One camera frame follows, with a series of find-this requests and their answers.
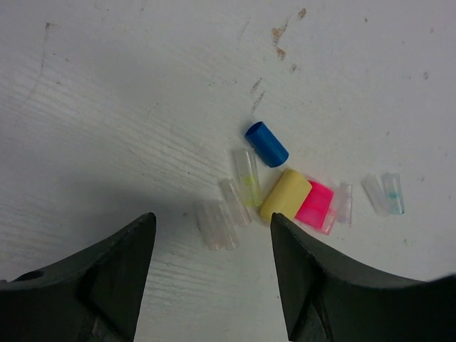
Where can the clear pink-tinted cap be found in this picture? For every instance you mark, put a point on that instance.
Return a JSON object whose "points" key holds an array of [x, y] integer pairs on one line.
{"points": [[329, 221]]}

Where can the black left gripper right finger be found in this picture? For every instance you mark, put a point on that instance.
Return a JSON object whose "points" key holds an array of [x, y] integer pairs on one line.
{"points": [[328, 296]]}

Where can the yellow highlighter cap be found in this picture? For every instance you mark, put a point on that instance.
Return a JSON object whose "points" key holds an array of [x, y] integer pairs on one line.
{"points": [[287, 196]]}

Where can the clear orange pen cap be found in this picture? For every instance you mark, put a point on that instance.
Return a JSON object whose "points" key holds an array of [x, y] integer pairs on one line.
{"points": [[207, 225]]}

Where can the clear yellow-stained cap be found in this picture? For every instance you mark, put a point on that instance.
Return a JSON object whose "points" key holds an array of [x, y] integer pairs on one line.
{"points": [[247, 176]]}

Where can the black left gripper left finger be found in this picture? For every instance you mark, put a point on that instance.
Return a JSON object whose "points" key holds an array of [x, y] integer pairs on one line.
{"points": [[92, 295]]}

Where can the small blue pen cap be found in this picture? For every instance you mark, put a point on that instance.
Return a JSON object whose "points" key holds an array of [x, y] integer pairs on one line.
{"points": [[266, 145]]}

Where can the pink highlighter cap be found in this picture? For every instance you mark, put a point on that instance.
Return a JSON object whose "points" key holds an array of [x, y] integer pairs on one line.
{"points": [[315, 208]]}

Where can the clear blue pen cap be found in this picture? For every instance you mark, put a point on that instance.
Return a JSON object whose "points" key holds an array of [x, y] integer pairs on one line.
{"points": [[393, 192]]}

